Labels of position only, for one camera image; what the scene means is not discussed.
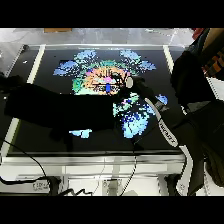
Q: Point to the red garment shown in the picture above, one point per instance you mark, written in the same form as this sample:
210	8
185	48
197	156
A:
197	31

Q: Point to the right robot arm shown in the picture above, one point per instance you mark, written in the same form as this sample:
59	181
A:
163	128

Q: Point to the striped garment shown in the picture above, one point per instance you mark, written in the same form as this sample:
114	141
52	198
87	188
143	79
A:
216	63

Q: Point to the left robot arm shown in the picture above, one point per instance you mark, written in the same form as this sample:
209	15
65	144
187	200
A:
20	190

